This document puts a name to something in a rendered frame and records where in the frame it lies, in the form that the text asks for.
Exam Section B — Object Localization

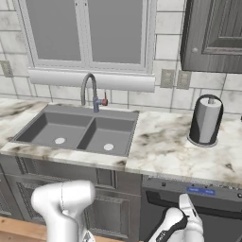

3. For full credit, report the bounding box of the dark grey base cupboard door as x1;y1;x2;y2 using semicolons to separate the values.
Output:
84;185;143;242
0;166;13;221
5;173;64;225

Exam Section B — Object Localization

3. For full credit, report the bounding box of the dark grey dishwasher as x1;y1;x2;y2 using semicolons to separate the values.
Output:
139;174;242;242

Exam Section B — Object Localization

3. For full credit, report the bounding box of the grey double sink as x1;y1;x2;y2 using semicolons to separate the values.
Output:
11;103;141;158

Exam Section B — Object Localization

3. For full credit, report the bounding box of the white window sill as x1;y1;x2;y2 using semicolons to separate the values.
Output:
27;68;157;94

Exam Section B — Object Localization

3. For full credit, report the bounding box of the grey curved tap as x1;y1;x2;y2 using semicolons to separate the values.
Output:
80;72;110;113

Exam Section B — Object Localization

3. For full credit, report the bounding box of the black paper towel holder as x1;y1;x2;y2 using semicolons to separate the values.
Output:
187;94;225;148

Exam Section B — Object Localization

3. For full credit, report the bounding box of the dark grey false drawer front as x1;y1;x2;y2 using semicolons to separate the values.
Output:
14;155;118;191

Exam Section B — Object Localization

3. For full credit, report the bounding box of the white paper towel roll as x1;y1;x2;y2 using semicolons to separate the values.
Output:
198;96;222;145

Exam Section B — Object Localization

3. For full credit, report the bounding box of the white framed window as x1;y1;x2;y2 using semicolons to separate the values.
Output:
13;0;158;75

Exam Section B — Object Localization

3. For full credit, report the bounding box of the grey wall socket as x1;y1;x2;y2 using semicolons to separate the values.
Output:
176;69;193;91
160;68;176;90
0;60;14;78

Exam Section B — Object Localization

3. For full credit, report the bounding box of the dark grey wall cupboard door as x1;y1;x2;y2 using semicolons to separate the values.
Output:
180;0;242;75

